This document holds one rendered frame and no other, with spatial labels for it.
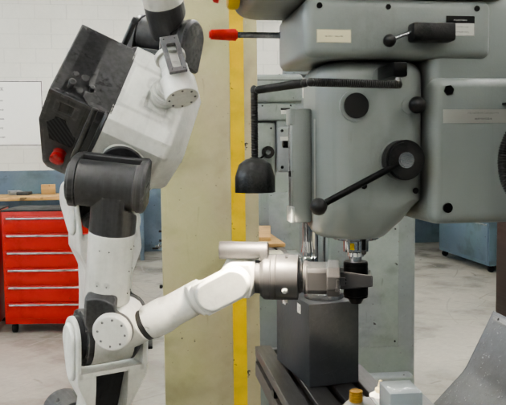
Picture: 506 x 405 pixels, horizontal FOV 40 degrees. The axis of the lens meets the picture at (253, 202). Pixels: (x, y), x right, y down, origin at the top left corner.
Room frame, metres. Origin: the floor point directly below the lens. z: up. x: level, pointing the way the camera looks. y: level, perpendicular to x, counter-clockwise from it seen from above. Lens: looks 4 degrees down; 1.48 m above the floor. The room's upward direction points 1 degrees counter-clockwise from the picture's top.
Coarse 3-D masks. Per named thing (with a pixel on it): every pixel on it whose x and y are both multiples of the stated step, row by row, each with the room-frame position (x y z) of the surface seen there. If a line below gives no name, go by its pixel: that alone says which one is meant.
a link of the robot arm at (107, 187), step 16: (80, 160) 1.34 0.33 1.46; (80, 176) 1.31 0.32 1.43; (96, 176) 1.31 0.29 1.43; (112, 176) 1.32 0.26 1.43; (128, 176) 1.32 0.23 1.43; (80, 192) 1.31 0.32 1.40; (96, 192) 1.31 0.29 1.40; (112, 192) 1.31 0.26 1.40; (128, 192) 1.31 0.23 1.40; (96, 208) 1.33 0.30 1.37; (112, 208) 1.32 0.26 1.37; (128, 208) 1.33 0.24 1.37; (96, 224) 1.33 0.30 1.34; (112, 224) 1.32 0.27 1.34; (128, 224) 1.34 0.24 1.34
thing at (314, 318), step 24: (288, 312) 1.63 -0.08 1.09; (312, 312) 1.51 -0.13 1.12; (336, 312) 1.53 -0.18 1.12; (288, 336) 1.64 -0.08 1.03; (312, 336) 1.51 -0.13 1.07; (336, 336) 1.53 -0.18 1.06; (288, 360) 1.64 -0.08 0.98; (312, 360) 1.51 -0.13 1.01; (336, 360) 1.53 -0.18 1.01; (312, 384) 1.51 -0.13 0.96
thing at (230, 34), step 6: (210, 30) 1.39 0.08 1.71; (216, 30) 1.39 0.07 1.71; (222, 30) 1.39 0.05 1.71; (228, 30) 1.39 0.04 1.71; (234, 30) 1.39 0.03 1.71; (210, 36) 1.39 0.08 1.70; (216, 36) 1.38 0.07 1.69; (222, 36) 1.39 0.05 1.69; (228, 36) 1.39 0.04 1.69; (234, 36) 1.39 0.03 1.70; (240, 36) 1.40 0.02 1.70; (246, 36) 1.40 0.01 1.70; (252, 36) 1.40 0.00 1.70; (258, 36) 1.40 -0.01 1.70; (264, 36) 1.40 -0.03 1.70; (270, 36) 1.40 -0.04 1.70; (276, 36) 1.41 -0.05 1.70
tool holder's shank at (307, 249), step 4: (304, 224) 1.67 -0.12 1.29; (304, 228) 1.67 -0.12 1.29; (308, 228) 1.67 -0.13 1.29; (304, 232) 1.67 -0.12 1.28; (308, 232) 1.67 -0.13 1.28; (304, 236) 1.67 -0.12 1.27; (308, 236) 1.67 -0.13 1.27; (304, 240) 1.67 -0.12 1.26; (308, 240) 1.67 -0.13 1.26; (304, 244) 1.67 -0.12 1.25; (308, 244) 1.67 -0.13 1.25; (312, 244) 1.68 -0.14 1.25; (304, 248) 1.67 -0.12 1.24; (308, 248) 1.67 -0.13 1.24; (312, 248) 1.67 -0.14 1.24; (304, 252) 1.67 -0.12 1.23; (308, 252) 1.66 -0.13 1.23
